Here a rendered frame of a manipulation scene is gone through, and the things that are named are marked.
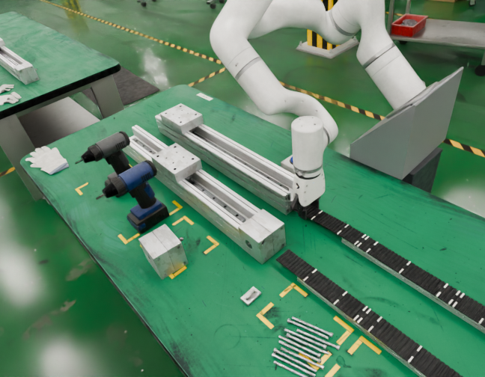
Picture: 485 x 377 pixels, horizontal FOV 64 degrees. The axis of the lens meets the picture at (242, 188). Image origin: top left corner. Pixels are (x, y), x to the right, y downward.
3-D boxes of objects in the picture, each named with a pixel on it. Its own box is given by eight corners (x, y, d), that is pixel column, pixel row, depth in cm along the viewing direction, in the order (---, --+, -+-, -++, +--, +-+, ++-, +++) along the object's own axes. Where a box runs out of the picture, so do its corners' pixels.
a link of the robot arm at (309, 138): (306, 148, 115) (287, 164, 110) (305, 109, 107) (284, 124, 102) (330, 157, 110) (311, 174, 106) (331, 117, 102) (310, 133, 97)
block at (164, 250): (195, 259, 116) (188, 238, 110) (162, 280, 111) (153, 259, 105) (179, 240, 122) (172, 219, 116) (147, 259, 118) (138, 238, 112)
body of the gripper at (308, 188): (305, 181, 107) (306, 210, 114) (329, 164, 111) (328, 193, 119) (286, 170, 112) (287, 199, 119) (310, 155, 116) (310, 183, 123)
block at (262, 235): (291, 241, 117) (290, 218, 110) (261, 264, 111) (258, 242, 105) (271, 226, 122) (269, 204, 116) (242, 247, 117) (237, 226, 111)
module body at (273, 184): (306, 200, 130) (306, 180, 124) (285, 215, 125) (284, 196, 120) (177, 123, 180) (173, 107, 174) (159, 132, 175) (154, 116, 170)
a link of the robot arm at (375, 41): (376, 62, 139) (337, 9, 139) (418, 28, 123) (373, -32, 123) (358, 73, 133) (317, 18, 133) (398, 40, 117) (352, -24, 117)
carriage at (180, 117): (205, 129, 162) (202, 114, 158) (183, 140, 157) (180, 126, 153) (184, 117, 172) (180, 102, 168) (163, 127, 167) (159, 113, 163)
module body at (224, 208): (265, 230, 121) (263, 211, 116) (242, 247, 117) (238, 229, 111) (142, 141, 172) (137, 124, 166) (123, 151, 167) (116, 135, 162)
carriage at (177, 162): (203, 173, 138) (200, 158, 133) (178, 189, 133) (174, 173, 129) (180, 157, 148) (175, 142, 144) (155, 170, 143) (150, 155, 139)
